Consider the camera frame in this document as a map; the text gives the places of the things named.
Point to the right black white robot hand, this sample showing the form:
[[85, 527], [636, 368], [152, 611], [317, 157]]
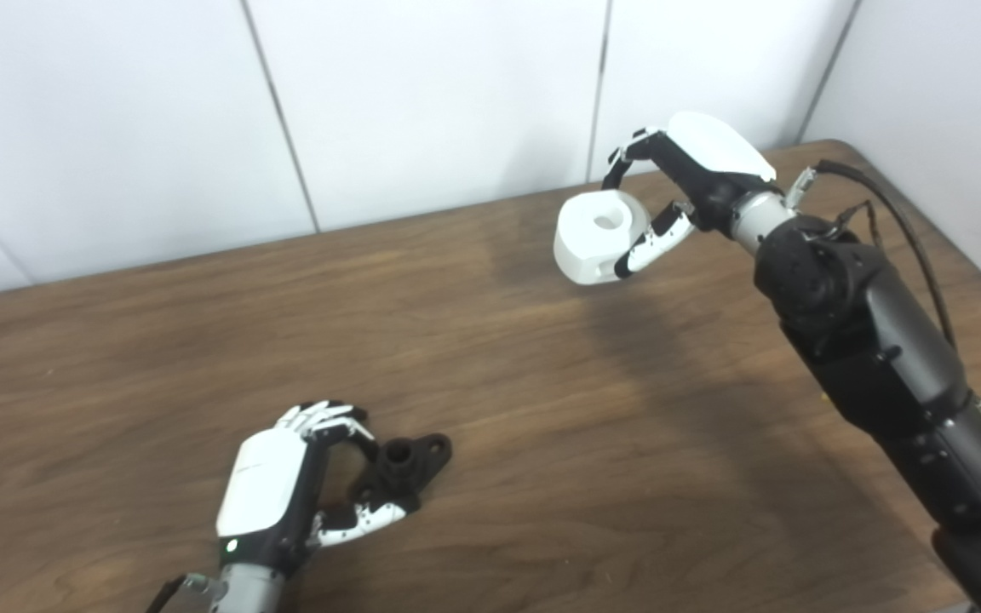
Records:
[[712, 153]]

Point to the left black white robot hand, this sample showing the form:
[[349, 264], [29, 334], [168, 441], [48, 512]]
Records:
[[265, 485]]

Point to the black flanged holder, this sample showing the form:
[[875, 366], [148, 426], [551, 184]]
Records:
[[410, 464]]

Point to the round white piece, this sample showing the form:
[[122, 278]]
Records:
[[584, 247]]

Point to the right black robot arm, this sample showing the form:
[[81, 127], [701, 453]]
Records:
[[865, 340]]

